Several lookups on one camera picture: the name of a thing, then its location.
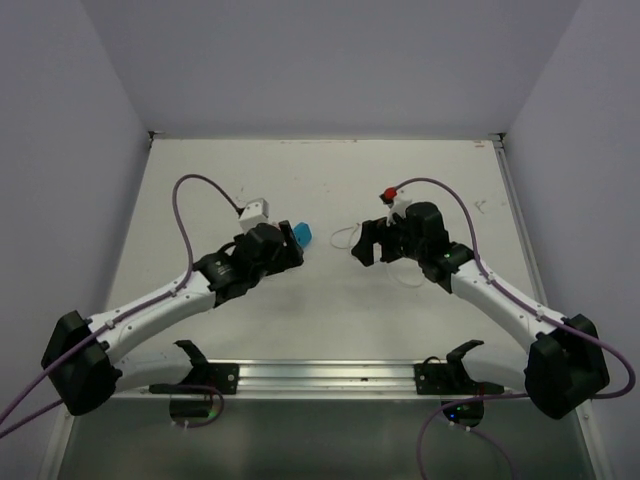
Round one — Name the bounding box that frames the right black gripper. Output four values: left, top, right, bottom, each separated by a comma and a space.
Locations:
351, 211, 425, 267

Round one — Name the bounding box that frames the white usb cable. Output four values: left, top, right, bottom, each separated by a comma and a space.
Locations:
329, 223, 426, 289

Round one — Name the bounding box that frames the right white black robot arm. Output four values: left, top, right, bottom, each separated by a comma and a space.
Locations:
351, 202, 610, 419

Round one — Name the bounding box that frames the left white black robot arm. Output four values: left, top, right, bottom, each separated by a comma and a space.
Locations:
41, 221, 303, 416

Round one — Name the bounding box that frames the blue square plug adapter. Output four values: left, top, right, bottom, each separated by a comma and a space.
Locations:
292, 222, 313, 249

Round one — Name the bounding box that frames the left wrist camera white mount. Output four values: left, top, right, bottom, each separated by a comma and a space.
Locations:
238, 198, 270, 233

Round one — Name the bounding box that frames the right wrist camera red mount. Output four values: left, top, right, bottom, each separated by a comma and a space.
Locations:
379, 187, 413, 225

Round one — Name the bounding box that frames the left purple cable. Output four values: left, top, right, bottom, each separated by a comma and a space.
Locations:
0, 174, 249, 439

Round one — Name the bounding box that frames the aluminium extrusion rail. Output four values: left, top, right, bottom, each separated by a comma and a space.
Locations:
63, 357, 594, 400

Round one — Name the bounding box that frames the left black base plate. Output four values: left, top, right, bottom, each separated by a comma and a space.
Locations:
149, 362, 240, 395

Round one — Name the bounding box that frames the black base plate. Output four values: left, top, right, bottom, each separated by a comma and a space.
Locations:
149, 362, 240, 395
413, 357, 482, 396

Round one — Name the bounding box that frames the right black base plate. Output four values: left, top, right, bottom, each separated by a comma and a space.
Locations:
413, 357, 482, 396

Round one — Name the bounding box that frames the right side aluminium rail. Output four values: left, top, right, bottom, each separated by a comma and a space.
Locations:
488, 133, 548, 305

